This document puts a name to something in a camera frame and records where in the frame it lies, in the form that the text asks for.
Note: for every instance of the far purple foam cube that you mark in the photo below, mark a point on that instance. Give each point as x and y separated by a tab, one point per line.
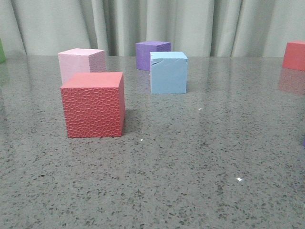
143	50

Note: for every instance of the far red foam cube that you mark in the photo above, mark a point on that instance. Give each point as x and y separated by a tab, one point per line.
294	57

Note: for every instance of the cracked light blue foam cube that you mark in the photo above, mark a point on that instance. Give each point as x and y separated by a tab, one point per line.
168	72

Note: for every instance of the near textured red foam cube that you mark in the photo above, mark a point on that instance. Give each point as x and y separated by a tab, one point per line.
94	104

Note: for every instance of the green foam cube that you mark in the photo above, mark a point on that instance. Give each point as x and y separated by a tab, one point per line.
2	55

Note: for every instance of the grey-green curtain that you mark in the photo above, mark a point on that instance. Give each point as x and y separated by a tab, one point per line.
219	28

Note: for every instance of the pink foam cube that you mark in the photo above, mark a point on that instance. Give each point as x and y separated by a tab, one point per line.
79	60

